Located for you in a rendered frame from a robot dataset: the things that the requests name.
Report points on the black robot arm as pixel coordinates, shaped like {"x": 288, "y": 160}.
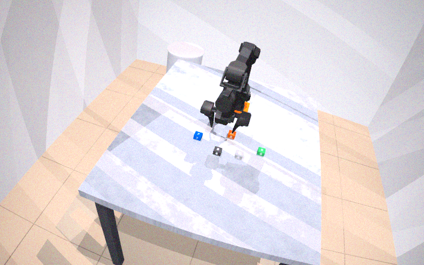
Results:
{"x": 236, "y": 88}

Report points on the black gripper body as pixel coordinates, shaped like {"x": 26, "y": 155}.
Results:
{"x": 243, "y": 118}

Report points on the blue block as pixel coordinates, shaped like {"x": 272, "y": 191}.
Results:
{"x": 198, "y": 135}

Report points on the orange block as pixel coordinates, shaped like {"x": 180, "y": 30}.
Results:
{"x": 230, "y": 135}

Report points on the green block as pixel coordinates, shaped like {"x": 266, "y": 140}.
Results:
{"x": 261, "y": 151}

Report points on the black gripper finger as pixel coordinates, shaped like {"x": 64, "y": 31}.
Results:
{"x": 236, "y": 126}
{"x": 211, "y": 118}

